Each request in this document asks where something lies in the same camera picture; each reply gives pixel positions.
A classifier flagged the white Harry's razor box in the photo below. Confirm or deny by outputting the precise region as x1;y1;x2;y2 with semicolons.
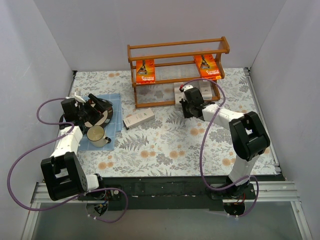
173;82;184;108

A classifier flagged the white Harry's box black end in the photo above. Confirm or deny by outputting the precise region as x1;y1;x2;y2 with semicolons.
199;80;213;101

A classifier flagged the orange Gillette Fusion razor box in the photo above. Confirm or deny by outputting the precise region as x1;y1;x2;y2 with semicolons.
193;54;222;81

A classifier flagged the brown wooden three-tier shelf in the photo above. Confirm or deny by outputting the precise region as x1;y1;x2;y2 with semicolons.
127;36;230;108

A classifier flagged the orange Gillette Styler razor box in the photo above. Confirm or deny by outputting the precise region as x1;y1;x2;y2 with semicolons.
135;59;156;85

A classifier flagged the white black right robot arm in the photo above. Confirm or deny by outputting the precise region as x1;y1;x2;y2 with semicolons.
179;84;271;197

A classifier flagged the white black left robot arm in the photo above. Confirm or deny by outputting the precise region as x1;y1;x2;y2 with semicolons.
40;94;113;201

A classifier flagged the black rimmed cream plate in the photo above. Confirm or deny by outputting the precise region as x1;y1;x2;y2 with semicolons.
84;98;114;128

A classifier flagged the blue checkered cloth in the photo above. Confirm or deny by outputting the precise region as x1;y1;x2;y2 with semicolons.
56;93;123;152

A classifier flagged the cream enamel mug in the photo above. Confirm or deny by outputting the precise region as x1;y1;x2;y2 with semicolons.
86;125;112;148

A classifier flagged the floral paper table mat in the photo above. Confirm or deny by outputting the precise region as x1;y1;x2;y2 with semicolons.
70;68;280;177

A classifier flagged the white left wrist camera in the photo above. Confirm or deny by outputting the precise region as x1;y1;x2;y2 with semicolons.
65;90;86;104

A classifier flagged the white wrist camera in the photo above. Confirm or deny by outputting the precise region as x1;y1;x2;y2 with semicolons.
65;90;86;104
179;84;193;92

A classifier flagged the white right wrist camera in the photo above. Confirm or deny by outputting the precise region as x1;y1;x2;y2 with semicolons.
179;84;193;92

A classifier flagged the aluminium rail frame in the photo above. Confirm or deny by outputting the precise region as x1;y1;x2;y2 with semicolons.
20;67;313;240

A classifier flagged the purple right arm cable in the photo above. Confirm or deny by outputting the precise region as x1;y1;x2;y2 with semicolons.
182;78;260;218

